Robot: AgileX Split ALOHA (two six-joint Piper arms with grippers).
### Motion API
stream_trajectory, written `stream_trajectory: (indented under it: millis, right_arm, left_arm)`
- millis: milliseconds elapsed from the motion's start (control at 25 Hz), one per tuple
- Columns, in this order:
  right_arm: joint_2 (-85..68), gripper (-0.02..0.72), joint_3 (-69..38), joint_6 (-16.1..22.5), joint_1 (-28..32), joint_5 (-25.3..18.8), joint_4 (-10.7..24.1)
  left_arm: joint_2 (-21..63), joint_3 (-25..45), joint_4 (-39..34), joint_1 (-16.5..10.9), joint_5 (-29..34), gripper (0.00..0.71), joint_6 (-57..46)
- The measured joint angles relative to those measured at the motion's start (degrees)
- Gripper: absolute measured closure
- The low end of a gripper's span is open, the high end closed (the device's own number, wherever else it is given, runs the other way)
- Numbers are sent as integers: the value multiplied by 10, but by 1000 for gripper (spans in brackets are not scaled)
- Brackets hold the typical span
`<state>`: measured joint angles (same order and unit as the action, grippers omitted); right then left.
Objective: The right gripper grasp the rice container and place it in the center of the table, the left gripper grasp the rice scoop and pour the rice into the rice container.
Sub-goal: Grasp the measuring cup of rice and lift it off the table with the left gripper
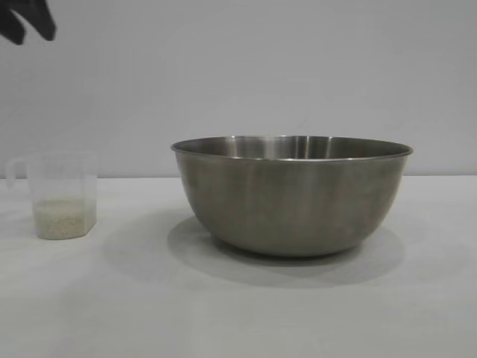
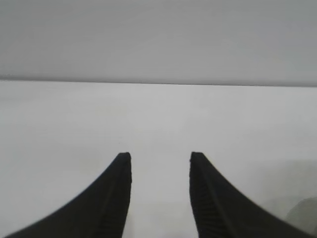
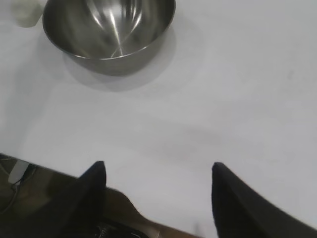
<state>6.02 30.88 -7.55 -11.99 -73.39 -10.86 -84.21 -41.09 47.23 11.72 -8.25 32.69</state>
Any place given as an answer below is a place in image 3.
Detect stainless steel mixing bowl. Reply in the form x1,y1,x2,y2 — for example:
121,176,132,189
42,0,177,77

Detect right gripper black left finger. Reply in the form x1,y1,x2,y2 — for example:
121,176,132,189
47,161,107,238

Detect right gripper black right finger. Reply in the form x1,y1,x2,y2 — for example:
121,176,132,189
211,162,317,238

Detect white tablecloth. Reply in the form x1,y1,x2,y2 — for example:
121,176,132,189
0,0,317,238

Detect clear plastic measuring cup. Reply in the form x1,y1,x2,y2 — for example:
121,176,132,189
10,0,44,28

